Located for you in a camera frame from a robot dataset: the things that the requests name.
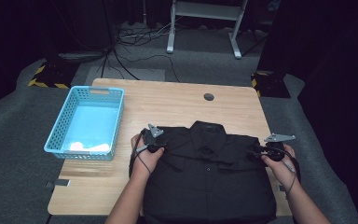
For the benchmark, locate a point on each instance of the black shirt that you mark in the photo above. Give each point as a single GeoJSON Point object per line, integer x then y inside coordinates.
{"type": "Point", "coordinates": [208, 183]}

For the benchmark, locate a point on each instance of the grey round table grommet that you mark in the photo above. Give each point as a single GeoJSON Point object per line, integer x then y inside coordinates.
{"type": "Point", "coordinates": [209, 96]}

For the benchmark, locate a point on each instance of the white metal stand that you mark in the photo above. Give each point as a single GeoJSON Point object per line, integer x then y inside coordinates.
{"type": "Point", "coordinates": [205, 11]}

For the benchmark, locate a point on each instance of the light blue plastic basket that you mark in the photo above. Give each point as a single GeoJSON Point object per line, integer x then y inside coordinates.
{"type": "Point", "coordinates": [90, 124]}

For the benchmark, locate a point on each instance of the person's right hand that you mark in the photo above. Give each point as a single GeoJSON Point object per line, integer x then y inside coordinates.
{"type": "Point", "coordinates": [284, 172]}

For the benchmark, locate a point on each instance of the grey table edge bracket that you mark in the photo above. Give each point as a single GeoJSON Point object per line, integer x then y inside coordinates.
{"type": "Point", "coordinates": [282, 188]}
{"type": "Point", "coordinates": [60, 183]}

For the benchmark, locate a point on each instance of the person's left hand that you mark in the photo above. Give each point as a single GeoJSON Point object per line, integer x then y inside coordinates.
{"type": "Point", "coordinates": [143, 163]}

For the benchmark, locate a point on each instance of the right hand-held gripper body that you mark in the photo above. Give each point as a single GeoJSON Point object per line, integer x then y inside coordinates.
{"type": "Point", "coordinates": [275, 152]}

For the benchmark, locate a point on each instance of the yellow black striped floor pad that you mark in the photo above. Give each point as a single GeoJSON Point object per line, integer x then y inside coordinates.
{"type": "Point", "coordinates": [270, 85]}
{"type": "Point", "coordinates": [52, 76]}

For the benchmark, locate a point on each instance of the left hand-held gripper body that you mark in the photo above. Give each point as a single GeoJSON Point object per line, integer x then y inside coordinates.
{"type": "Point", "coordinates": [152, 141]}

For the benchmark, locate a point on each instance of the black tripod stand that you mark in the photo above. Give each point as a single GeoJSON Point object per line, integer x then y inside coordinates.
{"type": "Point", "coordinates": [108, 37]}

